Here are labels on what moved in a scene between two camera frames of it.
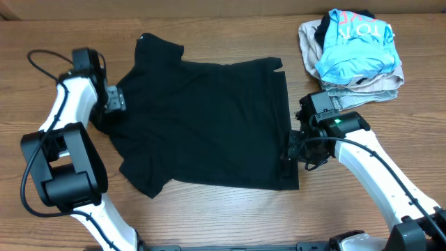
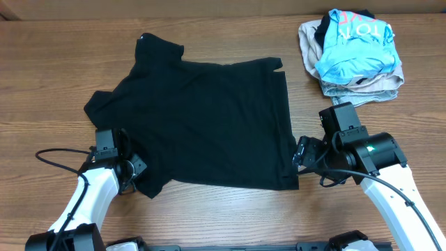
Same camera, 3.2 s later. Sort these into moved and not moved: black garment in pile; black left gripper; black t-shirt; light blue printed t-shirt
Moved: black left gripper
Not moved: black garment in pile; light blue printed t-shirt; black t-shirt
